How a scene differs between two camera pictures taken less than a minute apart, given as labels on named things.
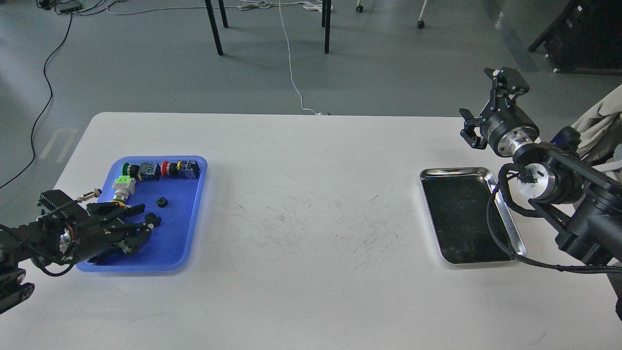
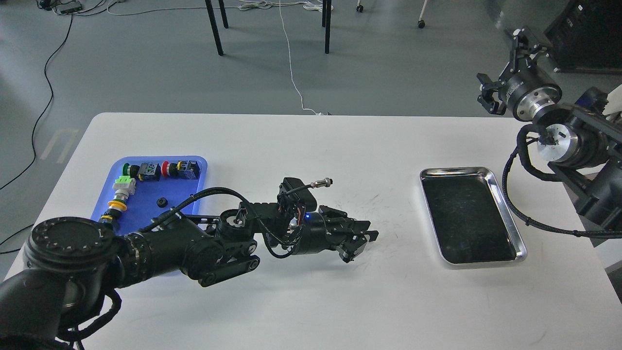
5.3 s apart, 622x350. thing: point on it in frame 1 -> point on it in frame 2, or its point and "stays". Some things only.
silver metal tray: (458, 199) stays
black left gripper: (92, 235) -> (318, 233)
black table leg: (214, 23) stays
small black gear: (162, 202) stays
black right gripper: (507, 128) -> (530, 92)
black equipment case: (588, 35) stays
